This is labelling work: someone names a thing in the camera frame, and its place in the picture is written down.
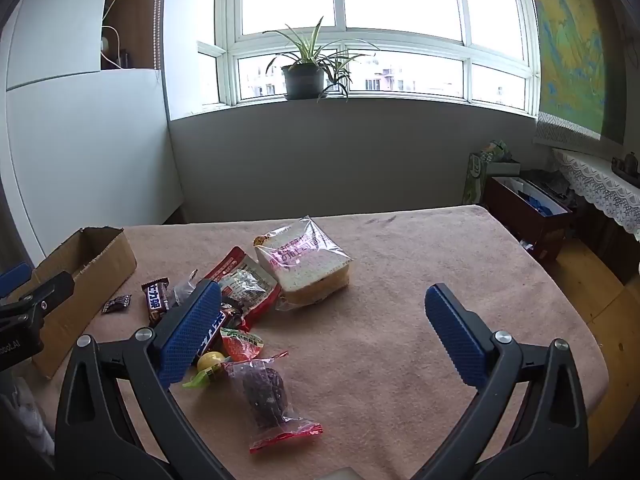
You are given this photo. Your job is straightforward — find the red strawberry candy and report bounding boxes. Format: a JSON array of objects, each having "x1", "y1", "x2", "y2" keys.
[{"x1": 220, "y1": 327, "x2": 266, "y2": 361}]

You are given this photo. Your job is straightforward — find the potted spider plant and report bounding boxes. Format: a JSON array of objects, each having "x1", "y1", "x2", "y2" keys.
[{"x1": 263, "y1": 16, "x2": 379, "y2": 103}]

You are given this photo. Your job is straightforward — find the dark muffin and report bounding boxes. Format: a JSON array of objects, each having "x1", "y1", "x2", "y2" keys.
[{"x1": 222, "y1": 351, "x2": 323, "y2": 455}]

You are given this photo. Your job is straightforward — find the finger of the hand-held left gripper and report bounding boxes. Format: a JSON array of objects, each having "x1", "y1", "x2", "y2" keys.
[
  {"x1": 0, "y1": 261, "x2": 33, "y2": 302},
  {"x1": 0, "y1": 270, "x2": 76, "y2": 332}
]

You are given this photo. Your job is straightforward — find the sliced bread in clear packet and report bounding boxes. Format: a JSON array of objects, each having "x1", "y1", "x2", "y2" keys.
[{"x1": 252, "y1": 216, "x2": 354, "y2": 311}]

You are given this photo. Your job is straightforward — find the white lace cloth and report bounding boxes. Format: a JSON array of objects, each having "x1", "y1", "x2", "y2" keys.
[{"x1": 552, "y1": 147, "x2": 640, "y2": 241}]

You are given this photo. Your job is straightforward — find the clear plastic wrapper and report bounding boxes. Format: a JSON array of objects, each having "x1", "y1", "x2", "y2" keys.
[{"x1": 167, "y1": 270, "x2": 201, "y2": 308}]

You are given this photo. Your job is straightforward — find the yellow green candy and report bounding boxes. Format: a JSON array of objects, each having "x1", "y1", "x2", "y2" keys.
[{"x1": 181, "y1": 351, "x2": 231, "y2": 390}]

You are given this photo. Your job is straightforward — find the wooden shelf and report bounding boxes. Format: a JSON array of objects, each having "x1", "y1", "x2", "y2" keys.
[{"x1": 100, "y1": 0, "x2": 166, "y2": 71}]

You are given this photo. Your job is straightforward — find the beaded blind cord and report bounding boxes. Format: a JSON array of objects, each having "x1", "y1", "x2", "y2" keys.
[{"x1": 154, "y1": 0, "x2": 166, "y2": 68}]

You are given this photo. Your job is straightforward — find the white cable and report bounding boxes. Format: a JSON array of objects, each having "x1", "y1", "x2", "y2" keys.
[{"x1": 100, "y1": 0, "x2": 136, "y2": 68}]

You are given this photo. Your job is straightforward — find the yellow landscape wall scroll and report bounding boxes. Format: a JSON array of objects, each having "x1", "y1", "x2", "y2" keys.
[{"x1": 522, "y1": 0, "x2": 628, "y2": 158}]

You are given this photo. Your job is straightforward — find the small dark wrapped candy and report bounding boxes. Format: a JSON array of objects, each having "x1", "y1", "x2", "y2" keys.
[{"x1": 102, "y1": 294, "x2": 132, "y2": 315}]

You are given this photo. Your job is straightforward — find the green carton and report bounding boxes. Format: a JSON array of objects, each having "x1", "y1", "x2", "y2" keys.
[{"x1": 462, "y1": 140, "x2": 521, "y2": 206}]

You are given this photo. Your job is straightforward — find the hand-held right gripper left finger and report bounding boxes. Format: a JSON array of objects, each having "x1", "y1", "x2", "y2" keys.
[{"x1": 54, "y1": 280, "x2": 236, "y2": 480}]

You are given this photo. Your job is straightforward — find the white framed window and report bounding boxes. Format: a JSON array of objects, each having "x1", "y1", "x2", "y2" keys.
[{"x1": 197, "y1": 0, "x2": 541, "y2": 116}]

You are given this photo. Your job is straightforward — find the dark ornament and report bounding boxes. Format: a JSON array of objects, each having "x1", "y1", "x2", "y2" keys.
[{"x1": 612, "y1": 151, "x2": 640, "y2": 186}]

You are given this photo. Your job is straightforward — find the small brown chocolate bar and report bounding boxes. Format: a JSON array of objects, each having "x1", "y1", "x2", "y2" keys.
[{"x1": 141, "y1": 277, "x2": 173, "y2": 323}]

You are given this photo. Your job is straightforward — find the dark red box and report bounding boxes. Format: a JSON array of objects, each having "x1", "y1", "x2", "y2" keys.
[{"x1": 482, "y1": 175, "x2": 573, "y2": 261}]

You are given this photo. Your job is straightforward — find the white cabinet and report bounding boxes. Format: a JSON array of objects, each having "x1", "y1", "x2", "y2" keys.
[{"x1": 0, "y1": 0, "x2": 186, "y2": 266}]

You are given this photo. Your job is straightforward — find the brown cardboard box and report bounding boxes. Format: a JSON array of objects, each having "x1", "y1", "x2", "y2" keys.
[{"x1": 31, "y1": 226, "x2": 138, "y2": 380}]

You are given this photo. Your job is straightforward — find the red snack pouch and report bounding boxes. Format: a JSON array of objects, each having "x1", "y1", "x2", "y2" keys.
[{"x1": 202, "y1": 246, "x2": 281, "y2": 332}]

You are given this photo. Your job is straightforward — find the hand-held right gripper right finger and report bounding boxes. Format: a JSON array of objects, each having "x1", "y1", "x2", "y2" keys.
[{"x1": 424, "y1": 282, "x2": 591, "y2": 480}]

